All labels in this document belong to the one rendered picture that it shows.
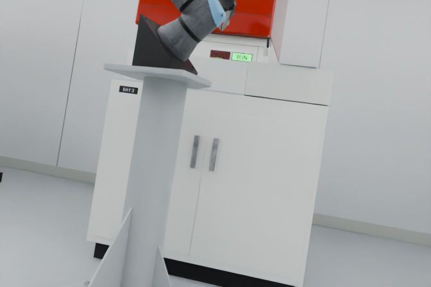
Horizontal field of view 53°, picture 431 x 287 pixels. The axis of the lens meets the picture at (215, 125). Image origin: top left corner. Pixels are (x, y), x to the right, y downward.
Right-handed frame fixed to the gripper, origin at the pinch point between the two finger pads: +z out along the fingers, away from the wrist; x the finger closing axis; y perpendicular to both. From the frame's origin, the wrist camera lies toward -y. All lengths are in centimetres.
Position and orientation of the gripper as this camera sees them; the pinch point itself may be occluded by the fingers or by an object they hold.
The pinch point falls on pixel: (221, 27)
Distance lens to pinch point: 194.2
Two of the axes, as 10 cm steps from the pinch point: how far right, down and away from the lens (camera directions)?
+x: -9.7, -1.4, 2.1
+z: -1.5, 9.9, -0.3
